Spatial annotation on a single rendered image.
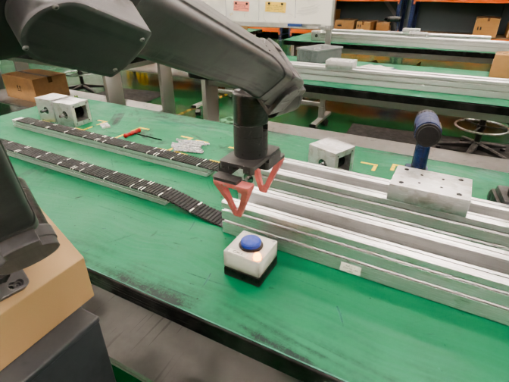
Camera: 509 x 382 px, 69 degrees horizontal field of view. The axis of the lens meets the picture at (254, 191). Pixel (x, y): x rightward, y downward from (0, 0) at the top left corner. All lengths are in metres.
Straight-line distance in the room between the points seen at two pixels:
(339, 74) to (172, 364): 1.77
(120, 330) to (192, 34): 1.26
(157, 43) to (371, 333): 0.55
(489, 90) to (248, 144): 1.85
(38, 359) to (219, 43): 0.55
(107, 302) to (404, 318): 1.15
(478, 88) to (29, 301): 2.14
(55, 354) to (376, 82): 2.04
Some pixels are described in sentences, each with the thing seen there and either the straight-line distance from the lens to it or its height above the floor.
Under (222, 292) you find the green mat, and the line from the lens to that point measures 0.72.
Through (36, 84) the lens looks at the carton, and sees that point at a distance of 4.55.
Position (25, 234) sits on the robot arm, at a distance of 0.50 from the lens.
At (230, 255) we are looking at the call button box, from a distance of 0.72.
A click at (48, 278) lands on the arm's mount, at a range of 0.69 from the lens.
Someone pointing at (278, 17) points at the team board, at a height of 1.03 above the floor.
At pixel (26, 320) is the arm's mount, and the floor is 0.83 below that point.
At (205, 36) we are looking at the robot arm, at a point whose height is 1.25.
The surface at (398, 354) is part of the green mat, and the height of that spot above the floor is 0.78.
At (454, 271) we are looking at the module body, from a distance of 0.73.
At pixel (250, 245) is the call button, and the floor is 0.85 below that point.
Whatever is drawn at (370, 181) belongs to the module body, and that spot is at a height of 0.86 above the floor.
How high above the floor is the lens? 1.28
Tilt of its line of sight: 29 degrees down
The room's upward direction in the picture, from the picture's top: straight up
